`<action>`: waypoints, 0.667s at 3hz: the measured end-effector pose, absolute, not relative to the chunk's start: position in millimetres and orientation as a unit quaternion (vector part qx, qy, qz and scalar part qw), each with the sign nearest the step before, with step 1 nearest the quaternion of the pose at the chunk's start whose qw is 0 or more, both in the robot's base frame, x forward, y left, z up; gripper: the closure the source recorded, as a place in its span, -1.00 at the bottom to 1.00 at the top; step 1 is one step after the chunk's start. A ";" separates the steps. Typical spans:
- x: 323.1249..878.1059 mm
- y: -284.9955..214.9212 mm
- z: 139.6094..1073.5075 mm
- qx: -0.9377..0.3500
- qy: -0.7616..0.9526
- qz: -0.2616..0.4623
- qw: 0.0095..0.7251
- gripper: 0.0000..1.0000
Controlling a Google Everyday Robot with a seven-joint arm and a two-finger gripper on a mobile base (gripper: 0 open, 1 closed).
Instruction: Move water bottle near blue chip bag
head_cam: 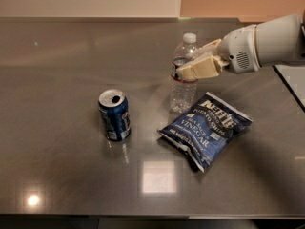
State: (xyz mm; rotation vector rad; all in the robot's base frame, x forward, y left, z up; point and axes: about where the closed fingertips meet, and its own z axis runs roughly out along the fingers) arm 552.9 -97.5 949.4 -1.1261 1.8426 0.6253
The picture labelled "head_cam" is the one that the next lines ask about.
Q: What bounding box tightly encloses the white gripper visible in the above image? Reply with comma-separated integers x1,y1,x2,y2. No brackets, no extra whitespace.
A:
177,25,260,81

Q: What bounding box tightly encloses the clear plastic water bottle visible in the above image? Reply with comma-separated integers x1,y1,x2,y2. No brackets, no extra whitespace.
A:
170,33,198,114

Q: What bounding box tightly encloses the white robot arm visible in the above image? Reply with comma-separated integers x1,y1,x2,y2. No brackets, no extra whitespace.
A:
176,14,304,81

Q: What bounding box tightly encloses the blue kettle chip bag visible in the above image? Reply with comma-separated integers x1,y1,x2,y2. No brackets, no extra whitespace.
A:
158,92,253,172

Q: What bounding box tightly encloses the blue soda can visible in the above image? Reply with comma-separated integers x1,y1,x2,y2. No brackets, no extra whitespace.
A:
98,89,131,141

